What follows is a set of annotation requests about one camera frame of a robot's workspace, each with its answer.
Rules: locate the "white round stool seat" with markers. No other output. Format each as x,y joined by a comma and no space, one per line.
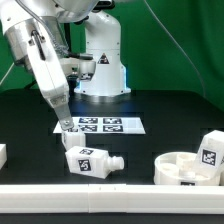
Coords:
175,168

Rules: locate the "white left side block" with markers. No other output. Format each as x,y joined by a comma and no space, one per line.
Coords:
3,155

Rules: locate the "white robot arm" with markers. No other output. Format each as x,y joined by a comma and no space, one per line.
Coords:
32,29

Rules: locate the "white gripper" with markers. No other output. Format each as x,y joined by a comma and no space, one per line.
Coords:
50,77

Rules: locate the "white marker sheet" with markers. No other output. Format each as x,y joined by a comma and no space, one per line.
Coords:
105,125

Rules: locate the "white front rail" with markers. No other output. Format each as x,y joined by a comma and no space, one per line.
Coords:
115,198

